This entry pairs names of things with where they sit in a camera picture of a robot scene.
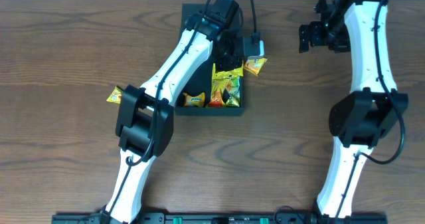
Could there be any green yellow snack packet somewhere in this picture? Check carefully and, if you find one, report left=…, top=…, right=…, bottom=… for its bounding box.
left=226, top=77, right=240, bottom=107

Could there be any yellow Le-mond biscuit packet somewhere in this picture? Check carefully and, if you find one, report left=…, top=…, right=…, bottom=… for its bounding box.
left=243, top=58, right=268, bottom=76

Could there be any yellow Julie's peanut butter packet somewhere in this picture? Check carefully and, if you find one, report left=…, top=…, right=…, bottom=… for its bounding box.
left=183, top=92, right=205, bottom=108

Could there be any black gift box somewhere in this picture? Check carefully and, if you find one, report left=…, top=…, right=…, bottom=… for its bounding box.
left=175, top=3, right=244, bottom=116

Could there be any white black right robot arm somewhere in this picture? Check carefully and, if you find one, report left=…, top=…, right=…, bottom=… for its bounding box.
left=299, top=0, right=408, bottom=223

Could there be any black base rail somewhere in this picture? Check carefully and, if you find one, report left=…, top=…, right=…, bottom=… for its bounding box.
left=51, top=211, right=388, bottom=224

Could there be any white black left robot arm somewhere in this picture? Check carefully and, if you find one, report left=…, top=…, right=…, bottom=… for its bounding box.
left=100, top=14, right=237, bottom=223

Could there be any yellow Apollo cake packet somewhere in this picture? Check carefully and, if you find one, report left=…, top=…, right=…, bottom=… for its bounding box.
left=106, top=86, right=123, bottom=104
left=212, top=63, right=243, bottom=80

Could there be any yellow orange snack packet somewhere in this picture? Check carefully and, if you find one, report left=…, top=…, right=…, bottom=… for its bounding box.
left=207, top=79, right=228, bottom=108

